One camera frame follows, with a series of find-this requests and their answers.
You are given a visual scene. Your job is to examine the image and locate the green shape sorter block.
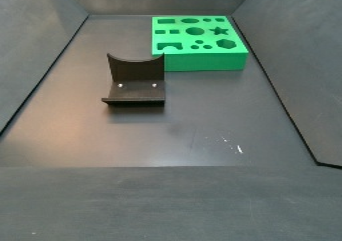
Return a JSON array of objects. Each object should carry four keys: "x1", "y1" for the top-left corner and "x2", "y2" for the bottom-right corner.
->
[{"x1": 151, "y1": 16, "x2": 249, "y2": 71}]

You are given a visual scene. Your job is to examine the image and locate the black curved holder bracket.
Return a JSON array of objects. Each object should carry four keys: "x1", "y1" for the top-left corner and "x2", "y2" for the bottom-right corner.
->
[{"x1": 102, "y1": 54, "x2": 166, "y2": 105}]

